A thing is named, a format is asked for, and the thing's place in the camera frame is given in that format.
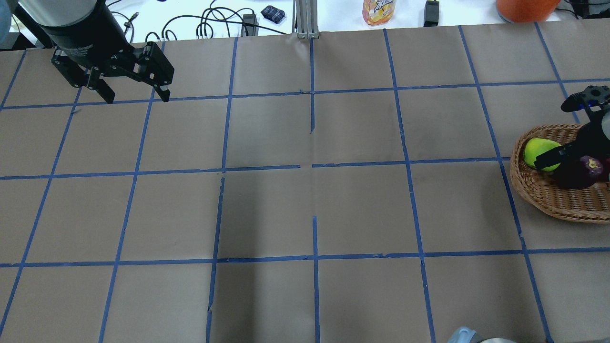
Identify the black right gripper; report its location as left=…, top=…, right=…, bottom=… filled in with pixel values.
left=534, top=111, right=610, bottom=170

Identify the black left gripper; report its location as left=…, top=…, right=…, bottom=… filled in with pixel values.
left=40, top=5, right=175, bottom=104

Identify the dark red apple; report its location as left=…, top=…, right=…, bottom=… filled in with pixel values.
left=552, top=156, right=603, bottom=190

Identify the green apple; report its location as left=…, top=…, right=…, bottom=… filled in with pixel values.
left=522, top=138, right=561, bottom=172

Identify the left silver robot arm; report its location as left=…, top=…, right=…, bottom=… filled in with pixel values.
left=20, top=0, right=174, bottom=104

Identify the wicker basket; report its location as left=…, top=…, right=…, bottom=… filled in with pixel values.
left=509, top=124, right=610, bottom=224

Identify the orange container with grey lid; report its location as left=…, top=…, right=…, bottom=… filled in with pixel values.
left=495, top=0, right=561, bottom=23

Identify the dark blue small pouch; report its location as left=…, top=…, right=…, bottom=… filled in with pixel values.
left=261, top=6, right=287, bottom=24

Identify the orange juice bottle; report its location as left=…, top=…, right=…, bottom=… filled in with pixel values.
left=362, top=0, right=396, bottom=26

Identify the aluminium frame post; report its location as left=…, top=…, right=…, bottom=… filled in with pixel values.
left=293, top=0, right=319, bottom=40

